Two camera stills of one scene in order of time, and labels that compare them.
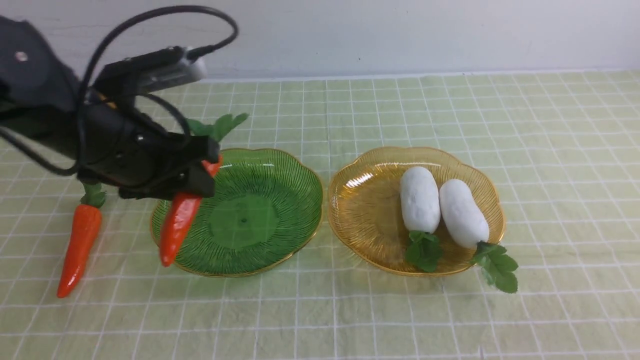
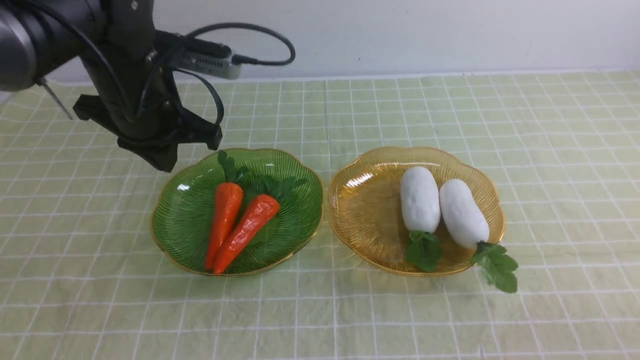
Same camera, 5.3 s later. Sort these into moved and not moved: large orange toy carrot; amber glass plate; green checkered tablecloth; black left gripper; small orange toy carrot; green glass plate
Moved: large orange toy carrot; black left gripper; small orange toy carrot
Not moved: green checkered tablecloth; amber glass plate; green glass plate
